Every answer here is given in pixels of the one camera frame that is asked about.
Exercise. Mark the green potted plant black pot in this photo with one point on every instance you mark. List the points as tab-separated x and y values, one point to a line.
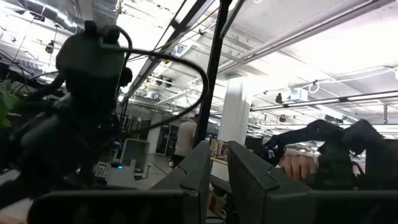
6	105

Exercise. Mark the black backlit keyboard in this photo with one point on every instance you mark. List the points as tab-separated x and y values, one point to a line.
102	174

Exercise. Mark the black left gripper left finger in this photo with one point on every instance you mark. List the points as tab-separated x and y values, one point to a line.
192	168

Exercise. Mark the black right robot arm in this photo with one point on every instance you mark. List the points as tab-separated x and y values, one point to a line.
77	124

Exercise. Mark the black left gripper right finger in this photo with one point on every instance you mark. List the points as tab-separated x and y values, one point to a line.
248	180

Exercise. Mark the person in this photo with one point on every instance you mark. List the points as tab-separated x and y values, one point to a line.
185	137

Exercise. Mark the person's hand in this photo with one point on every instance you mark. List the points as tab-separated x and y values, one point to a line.
297	168

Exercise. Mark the white square pillar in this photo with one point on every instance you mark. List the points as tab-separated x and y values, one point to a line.
234	112

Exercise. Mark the colourful printed box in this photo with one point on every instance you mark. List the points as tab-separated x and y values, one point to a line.
219	147

